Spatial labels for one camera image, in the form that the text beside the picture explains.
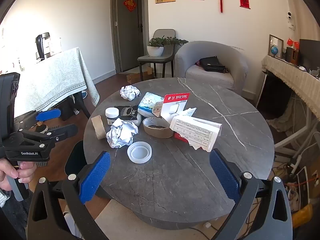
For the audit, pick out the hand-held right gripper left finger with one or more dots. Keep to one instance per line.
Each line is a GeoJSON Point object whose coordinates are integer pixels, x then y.
{"type": "Point", "coordinates": [95, 177]}

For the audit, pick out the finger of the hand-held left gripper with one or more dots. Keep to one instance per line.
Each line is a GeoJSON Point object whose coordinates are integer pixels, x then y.
{"type": "Point", "coordinates": [65, 131]}
{"type": "Point", "coordinates": [48, 115]}

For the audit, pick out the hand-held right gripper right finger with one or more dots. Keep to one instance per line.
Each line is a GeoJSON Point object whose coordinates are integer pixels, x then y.
{"type": "Point", "coordinates": [223, 175]}

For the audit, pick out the brown cardboard tape roll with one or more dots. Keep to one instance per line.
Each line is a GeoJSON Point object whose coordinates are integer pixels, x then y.
{"type": "Point", "coordinates": [98, 127]}

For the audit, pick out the small white lidded jar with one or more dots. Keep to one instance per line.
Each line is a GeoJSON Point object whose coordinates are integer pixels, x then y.
{"type": "Point", "coordinates": [111, 115]}

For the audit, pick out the torn white paper box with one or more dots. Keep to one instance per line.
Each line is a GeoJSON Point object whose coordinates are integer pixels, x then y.
{"type": "Point", "coordinates": [197, 132]}

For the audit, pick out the large white paper ball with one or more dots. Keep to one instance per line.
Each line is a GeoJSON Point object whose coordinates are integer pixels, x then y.
{"type": "Point", "coordinates": [121, 133]}

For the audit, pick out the translucent plastic lid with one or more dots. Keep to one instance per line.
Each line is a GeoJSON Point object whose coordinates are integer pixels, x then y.
{"type": "Point", "coordinates": [139, 152]}

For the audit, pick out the black foil packet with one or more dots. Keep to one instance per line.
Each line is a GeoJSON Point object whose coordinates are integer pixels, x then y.
{"type": "Point", "coordinates": [127, 112]}

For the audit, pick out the small white paper ball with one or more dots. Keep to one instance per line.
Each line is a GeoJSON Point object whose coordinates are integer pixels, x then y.
{"type": "Point", "coordinates": [129, 93]}

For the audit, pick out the person's left hand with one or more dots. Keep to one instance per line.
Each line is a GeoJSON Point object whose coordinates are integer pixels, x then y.
{"type": "Point", "coordinates": [23, 171]}

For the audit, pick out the table with pale green tablecloth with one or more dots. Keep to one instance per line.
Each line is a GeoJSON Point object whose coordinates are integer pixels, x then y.
{"type": "Point", "coordinates": [55, 77]}

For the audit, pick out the black and steel kettle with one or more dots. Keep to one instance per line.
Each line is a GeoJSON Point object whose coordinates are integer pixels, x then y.
{"type": "Point", "coordinates": [42, 46]}

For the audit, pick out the white power strip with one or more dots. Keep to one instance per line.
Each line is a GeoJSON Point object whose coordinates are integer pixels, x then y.
{"type": "Point", "coordinates": [295, 163]}

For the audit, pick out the red and white card packaging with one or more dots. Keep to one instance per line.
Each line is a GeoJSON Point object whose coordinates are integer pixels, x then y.
{"type": "Point", "coordinates": [175, 105]}

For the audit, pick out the cartoon print tissue pack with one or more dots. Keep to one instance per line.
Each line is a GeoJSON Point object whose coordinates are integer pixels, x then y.
{"type": "Point", "coordinates": [147, 103]}

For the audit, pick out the yellow bag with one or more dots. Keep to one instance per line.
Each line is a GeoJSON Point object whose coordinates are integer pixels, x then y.
{"type": "Point", "coordinates": [301, 216]}

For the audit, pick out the cardboard box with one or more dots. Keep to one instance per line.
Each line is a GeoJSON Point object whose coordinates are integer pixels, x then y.
{"type": "Point", "coordinates": [133, 76]}

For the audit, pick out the beige printed paper tag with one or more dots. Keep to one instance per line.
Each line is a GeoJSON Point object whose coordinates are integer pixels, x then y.
{"type": "Point", "coordinates": [158, 108]}

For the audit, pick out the black handbag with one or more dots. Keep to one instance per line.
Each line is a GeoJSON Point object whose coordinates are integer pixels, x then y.
{"type": "Point", "coordinates": [211, 64]}

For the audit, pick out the grey door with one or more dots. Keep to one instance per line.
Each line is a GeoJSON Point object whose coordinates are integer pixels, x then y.
{"type": "Point", "coordinates": [127, 35]}

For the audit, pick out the pink cloth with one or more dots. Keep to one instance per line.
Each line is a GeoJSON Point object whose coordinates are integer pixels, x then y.
{"type": "Point", "coordinates": [197, 63]}

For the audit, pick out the desk with beige fringed cloth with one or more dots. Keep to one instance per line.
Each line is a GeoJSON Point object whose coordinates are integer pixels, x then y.
{"type": "Point", "coordinates": [295, 80]}

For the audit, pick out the grey armchair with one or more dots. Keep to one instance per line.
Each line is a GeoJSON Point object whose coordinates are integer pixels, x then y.
{"type": "Point", "coordinates": [215, 55]}

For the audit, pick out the potted plant in white pot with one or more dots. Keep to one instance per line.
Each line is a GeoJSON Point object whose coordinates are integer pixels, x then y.
{"type": "Point", "coordinates": [155, 50]}

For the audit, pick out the small blue globe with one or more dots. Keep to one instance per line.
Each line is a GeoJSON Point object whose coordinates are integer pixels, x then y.
{"type": "Point", "coordinates": [274, 50]}

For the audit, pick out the grey dining chair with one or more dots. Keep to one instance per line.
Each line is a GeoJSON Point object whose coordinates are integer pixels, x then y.
{"type": "Point", "coordinates": [163, 36]}

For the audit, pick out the red diamond door decoration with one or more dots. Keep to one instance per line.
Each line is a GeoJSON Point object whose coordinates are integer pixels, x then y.
{"type": "Point", "coordinates": [129, 3]}

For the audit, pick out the small red desk flags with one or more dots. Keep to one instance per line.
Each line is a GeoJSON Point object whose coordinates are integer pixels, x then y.
{"type": "Point", "coordinates": [290, 42]}

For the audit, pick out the black monitor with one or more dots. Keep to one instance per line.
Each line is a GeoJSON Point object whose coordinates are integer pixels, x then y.
{"type": "Point", "coordinates": [310, 52]}

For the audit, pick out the wooden picture frame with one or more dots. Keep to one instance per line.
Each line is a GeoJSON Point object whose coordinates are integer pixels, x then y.
{"type": "Point", "coordinates": [281, 43]}

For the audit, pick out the white security camera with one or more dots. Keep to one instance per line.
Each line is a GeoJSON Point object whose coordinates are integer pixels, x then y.
{"type": "Point", "coordinates": [289, 15]}

